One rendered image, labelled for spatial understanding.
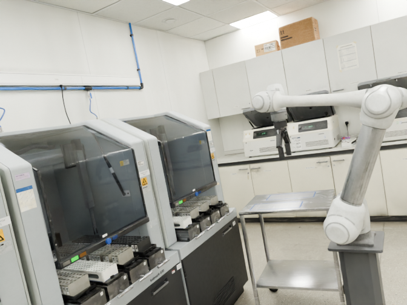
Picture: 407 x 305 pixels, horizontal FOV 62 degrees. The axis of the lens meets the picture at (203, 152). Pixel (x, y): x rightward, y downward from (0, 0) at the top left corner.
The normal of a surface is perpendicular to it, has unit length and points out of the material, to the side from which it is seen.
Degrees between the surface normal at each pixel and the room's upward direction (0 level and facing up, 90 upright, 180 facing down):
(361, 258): 90
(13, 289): 90
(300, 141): 90
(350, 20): 90
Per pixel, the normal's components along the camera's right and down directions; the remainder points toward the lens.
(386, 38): -0.50, 0.17
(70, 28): 0.85, -0.11
